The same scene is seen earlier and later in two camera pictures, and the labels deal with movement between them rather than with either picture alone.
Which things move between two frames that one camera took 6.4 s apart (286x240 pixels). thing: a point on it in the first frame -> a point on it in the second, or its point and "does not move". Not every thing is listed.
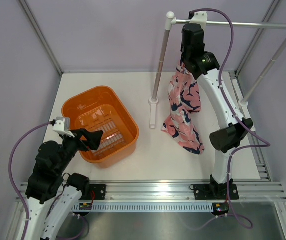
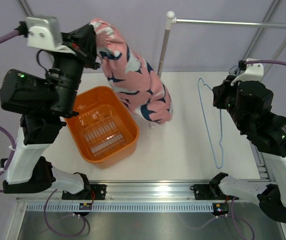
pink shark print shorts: [184, 99] -> [132, 79]
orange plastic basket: [103, 109] does not move
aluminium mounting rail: [183, 192] does not move
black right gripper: [181, 48] -> [220, 92]
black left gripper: [93, 138] -> [83, 41]
